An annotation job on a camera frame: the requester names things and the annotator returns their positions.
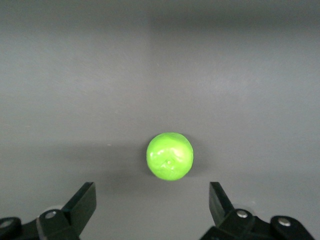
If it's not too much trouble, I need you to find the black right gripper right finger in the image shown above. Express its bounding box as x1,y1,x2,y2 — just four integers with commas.
199,181,315,240

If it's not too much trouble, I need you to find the green toy apple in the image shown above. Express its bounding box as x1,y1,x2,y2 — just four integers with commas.
145,132,195,182

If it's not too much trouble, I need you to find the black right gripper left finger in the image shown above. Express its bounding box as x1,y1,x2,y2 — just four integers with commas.
0,181,97,240

